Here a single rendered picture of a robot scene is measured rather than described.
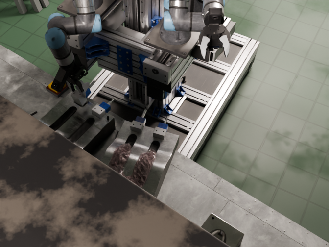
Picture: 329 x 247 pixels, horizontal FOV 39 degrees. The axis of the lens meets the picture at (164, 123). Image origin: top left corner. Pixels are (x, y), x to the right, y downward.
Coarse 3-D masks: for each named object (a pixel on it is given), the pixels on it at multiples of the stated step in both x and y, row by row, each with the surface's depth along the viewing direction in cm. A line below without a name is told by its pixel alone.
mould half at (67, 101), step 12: (60, 108) 212; (84, 108) 212; (48, 120) 209; (72, 120) 209; (84, 120) 209; (96, 120) 208; (108, 120) 208; (60, 132) 204; (72, 132) 205; (96, 132) 205; (108, 132) 212; (84, 144) 201; (96, 144) 208
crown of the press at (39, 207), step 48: (0, 96) 69; (0, 144) 64; (48, 144) 64; (0, 192) 59; (48, 192) 59; (96, 192) 59; (144, 192) 60; (0, 240) 55; (48, 240) 55; (96, 240) 55; (144, 240) 56; (192, 240) 56
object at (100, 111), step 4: (112, 100) 215; (100, 104) 212; (104, 104) 212; (108, 104) 212; (96, 108) 209; (100, 108) 209; (104, 108) 211; (108, 108) 211; (92, 112) 210; (96, 112) 208; (100, 112) 208; (104, 112) 209; (96, 116) 210; (100, 116) 208
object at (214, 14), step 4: (212, 8) 154; (216, 8) 154; (220, 8) 154; (208, 12) 156; (212, 12) 154; (216, 12) 154; (220, 12) 154; (208, 16) 156; (212, 16) 155; (216, 16) 155; (220, 16) 156; (208, 20) 160; (212, 20) 159; (216, 20) 159; (220, 20) 159; (208, 24) 163
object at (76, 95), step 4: (92, 84) 216; (88, 88) 213; (76, 92) 211; (88, 92) 213; (72, 96) 211; (76, 96) 209; (80, 96) 209; (76, 100) 212; (80, 100) 210; (84, 100) 212; (80, 104) 212
